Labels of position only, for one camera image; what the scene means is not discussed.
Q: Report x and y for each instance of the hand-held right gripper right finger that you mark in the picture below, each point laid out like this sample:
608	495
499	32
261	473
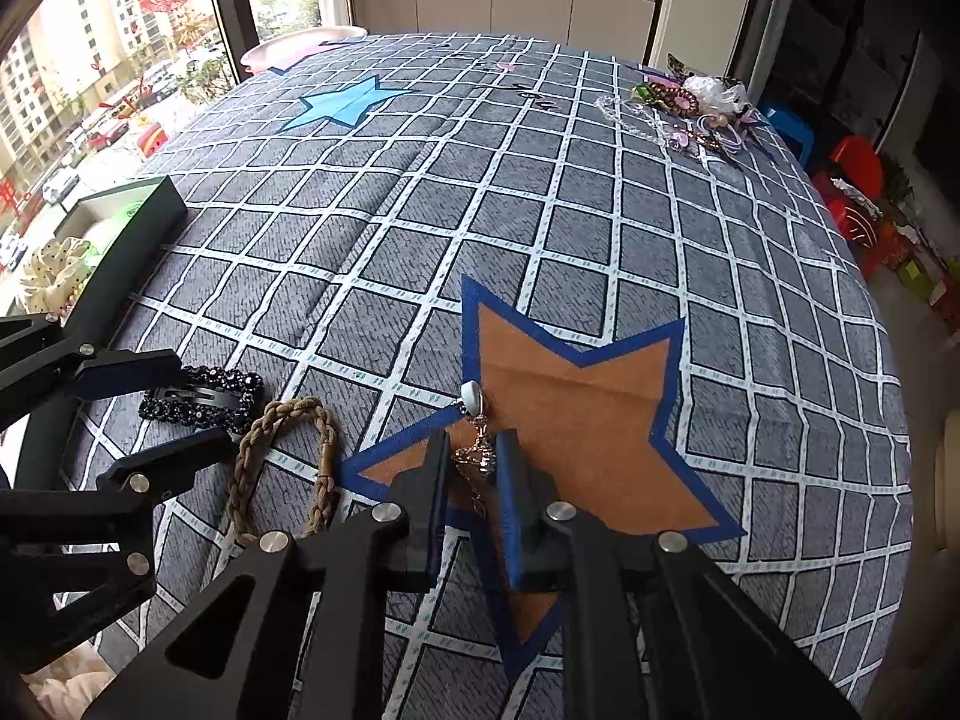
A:
514	525

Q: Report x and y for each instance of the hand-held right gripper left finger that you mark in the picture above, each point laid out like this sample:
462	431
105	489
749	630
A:
439	517

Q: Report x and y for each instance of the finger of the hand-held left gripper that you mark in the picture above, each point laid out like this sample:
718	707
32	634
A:
124	375
172	457

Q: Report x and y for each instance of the black rhinestone hair clip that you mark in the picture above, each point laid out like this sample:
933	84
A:
199	409

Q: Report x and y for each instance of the dark green storage box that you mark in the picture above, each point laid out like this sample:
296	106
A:
139	236

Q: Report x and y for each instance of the white polka dot scrunchie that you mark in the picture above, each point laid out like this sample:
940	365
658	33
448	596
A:
52	274

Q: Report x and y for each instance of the brown braided hair band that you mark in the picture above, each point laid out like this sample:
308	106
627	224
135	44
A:
326	465

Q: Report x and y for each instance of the grey plaid bed sheet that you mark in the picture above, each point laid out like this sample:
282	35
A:
525	240

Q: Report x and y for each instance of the pink round tray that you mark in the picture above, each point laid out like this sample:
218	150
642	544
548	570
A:
292	49

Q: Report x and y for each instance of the pile of hair accessories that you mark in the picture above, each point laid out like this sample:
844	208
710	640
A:
697	112

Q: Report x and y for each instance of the white plastic bag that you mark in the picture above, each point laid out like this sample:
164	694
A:
720	96

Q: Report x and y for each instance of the blue plastic stool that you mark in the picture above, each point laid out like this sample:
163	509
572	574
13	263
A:
791	131

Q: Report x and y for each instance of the red plastic chair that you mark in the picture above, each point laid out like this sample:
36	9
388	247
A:
855	172

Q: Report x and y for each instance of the white low cabinet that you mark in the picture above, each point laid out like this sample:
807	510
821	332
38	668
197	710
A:
510	0

